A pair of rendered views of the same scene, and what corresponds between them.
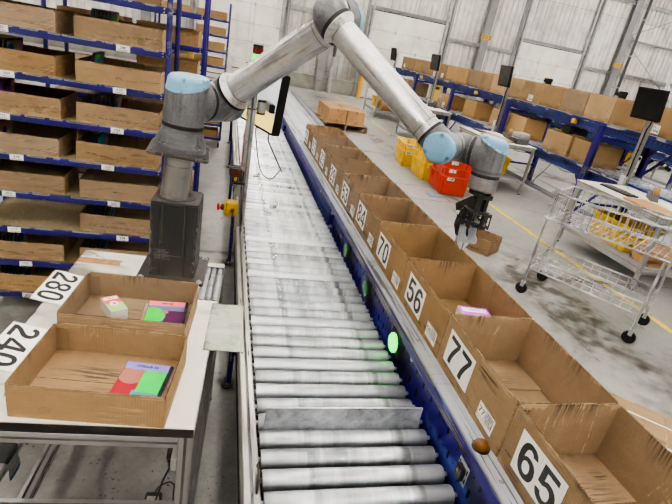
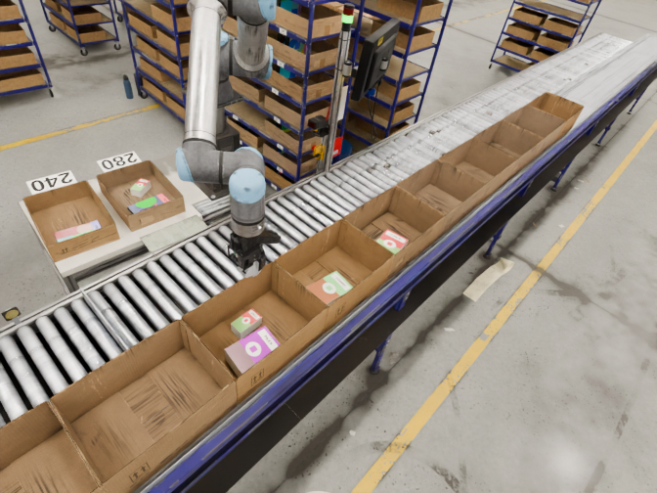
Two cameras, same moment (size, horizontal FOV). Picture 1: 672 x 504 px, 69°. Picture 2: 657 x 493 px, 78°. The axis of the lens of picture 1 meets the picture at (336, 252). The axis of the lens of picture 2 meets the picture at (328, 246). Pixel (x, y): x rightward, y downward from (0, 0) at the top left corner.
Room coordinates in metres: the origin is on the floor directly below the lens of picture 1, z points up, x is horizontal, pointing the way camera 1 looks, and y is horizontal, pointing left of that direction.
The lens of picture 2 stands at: (1.22, -1.22, 2.18)
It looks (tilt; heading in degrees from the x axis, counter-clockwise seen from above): 44 degrees down; 52
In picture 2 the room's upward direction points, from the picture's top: 10 degrees clockwise
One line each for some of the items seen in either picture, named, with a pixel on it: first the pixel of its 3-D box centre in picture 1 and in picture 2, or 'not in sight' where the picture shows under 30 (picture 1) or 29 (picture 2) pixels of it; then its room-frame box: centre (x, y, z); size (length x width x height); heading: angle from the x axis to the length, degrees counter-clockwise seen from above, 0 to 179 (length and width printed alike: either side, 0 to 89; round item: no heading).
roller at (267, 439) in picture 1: (344, 438); (106, 341); (1.07, -0.13, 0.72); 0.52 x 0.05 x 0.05; 106
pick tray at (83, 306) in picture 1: (134, 309); (141, 193); (1.39, 0.63, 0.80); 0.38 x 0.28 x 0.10; 101
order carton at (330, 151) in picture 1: (344, 163); (503, 150); (3.43, 0.06, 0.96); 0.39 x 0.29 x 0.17; 15
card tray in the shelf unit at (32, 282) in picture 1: (35, 270); not in sight; (2.50, 1.74, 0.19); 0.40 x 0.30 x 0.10; 104
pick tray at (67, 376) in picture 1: (106, 371); (71, 218); (1.07, 0.56, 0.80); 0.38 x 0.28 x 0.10; 99
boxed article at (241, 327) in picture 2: not in sight; (246, 323); (1.53, -0.40, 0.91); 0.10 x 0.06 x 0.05; 17
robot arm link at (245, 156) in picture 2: (454, 146); (244, 170); (1.58, -0.31, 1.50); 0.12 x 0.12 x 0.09; 66
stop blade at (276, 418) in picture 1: (345, 420); (111, 331); (1.10, -0.12, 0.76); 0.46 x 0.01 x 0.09; 106
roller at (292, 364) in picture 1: (325, 366); (181, 297); (1.38, -0.04, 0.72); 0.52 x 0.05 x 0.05; 106
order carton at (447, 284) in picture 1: (459, 307); (256, 327); (1.54, -0.47, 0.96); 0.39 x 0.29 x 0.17; 16
